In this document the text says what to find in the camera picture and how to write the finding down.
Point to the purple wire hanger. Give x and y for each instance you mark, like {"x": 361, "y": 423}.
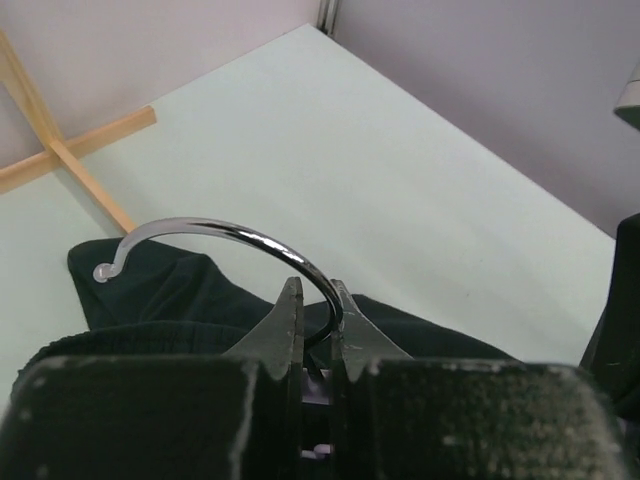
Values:
{"x": 105, "y": 272}

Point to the wooden hanger stand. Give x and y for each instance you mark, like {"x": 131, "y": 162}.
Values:
{"x": 58, "y": 151}

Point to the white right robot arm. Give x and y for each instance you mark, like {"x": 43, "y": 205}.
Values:
{"x": 611, "y": 358}

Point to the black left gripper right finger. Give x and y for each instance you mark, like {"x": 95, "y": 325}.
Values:
{"x": 397, "y": 417}

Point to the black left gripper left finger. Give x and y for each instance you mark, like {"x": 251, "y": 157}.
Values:
{"x": 231, "y": 416}

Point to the dark green shorts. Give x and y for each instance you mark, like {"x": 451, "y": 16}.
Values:
{"x": 174, "y": 301}

